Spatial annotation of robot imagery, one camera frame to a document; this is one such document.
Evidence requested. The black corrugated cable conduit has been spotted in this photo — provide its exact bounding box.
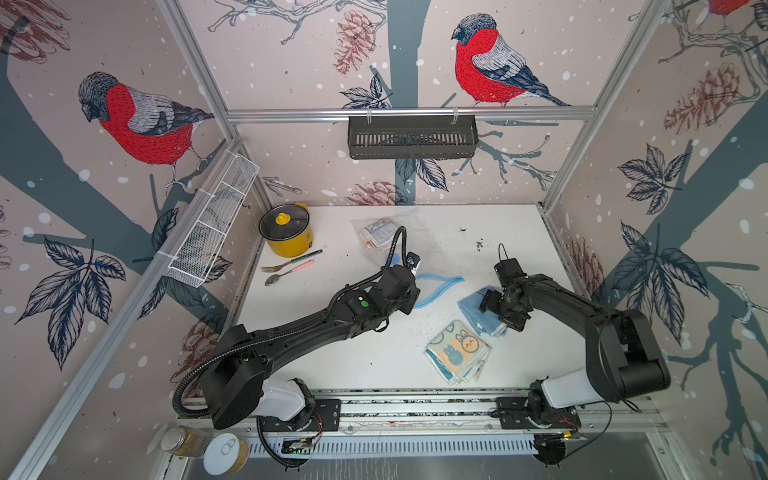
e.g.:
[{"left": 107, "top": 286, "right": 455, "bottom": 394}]
[{"left": 171, "top": 225, "right": 409, "bottom": 418}]

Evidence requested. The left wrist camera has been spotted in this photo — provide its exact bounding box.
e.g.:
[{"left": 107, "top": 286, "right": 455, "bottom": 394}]
[{"left": 404, "top": 252, "right": 421, "bottom": 274}]

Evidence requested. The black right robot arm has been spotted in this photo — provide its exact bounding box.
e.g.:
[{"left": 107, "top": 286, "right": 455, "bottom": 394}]
[{"left": 480, "top": 259, "right": 671, "bottom": 410}]

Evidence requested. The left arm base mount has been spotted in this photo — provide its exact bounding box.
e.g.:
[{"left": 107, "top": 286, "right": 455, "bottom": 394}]
[{"left": 260, "top": 398, "right": 341, "bottom": 433}]

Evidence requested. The tin can white lid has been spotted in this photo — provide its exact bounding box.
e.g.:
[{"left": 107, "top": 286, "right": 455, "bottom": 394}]
[{"left": 203, "top": 433, "right": 250, "bottom": 476}]

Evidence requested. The black hanging wire basket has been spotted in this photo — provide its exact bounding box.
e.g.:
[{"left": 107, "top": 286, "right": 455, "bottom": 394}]
[{"left": 347, "top": 115, "right": 479, "bottom": 160}]

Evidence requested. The green handled fork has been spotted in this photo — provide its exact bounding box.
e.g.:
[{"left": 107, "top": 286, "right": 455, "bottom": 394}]
[{"left": 261, "top": 249, "right": 324, "bottom": 273}]

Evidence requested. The bunny print towel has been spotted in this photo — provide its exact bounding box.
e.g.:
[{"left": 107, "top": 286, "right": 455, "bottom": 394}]
[{"left": 424, "top": 320, "right": 491, "bottom": 385}]

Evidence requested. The clear vacuum bag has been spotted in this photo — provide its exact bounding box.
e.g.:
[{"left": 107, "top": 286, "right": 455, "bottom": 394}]
[{"left": 350, "top": 208, "right": 465, "bottom": 309}]

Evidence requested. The yellow electric pot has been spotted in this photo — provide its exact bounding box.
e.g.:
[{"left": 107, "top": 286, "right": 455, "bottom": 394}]
[{"left": 262, "top": 203, "right": 313, "bottom": 258}]

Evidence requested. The pink handled spoon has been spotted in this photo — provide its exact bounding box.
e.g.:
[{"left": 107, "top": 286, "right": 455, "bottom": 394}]
[{"left": 264, "top": 260, "right": 315, "bottom": 286}]

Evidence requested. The blue towel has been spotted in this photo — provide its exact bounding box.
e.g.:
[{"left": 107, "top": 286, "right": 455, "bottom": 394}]
[{"left": 458, "top": 286, "right": 508, "bottom": 338}]

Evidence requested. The white wire mesh shelf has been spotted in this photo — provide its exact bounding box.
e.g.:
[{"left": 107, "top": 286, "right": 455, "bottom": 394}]
[{"left": 164, "top": 150, "right": 259, "bottom": 288}]

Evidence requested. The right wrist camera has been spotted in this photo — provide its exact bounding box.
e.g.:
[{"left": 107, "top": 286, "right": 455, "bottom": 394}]
[{"left": 494, "top": 258, "right": 526, "bottom": 288}]

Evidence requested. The glass lid yellow knob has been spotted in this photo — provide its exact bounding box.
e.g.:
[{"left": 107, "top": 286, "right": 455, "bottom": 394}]
[{"left": 259, "top": 204, "right": 310, "bottom": 241}]

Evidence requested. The glass jar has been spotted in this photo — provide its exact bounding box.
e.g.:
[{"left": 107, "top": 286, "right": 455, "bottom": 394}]
[{"left": 160, "top": 426, "right": 213, "bottom": 458}]

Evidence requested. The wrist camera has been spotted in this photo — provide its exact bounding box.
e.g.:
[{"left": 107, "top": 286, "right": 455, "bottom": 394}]
[
  {"left": 404, "top": 252, "right": 421, "bottom": 274},
  {"left": 494, "top": 258, "right": 526, "bottom": 288}
]

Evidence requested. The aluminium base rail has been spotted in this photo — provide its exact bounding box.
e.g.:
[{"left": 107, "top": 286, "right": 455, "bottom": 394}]
[{"left": 176, "top": 386, "right": 667, "bottom": 439}]

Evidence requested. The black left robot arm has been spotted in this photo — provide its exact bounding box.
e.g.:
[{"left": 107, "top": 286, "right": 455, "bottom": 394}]
[{"left": 198, "top": 265, "right": 420, "bottom": 430}]

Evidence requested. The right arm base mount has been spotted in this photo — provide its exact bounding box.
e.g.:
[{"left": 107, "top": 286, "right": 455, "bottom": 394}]
[{"left": 489, "top": 380, "right": 581, "bottom": 431}]

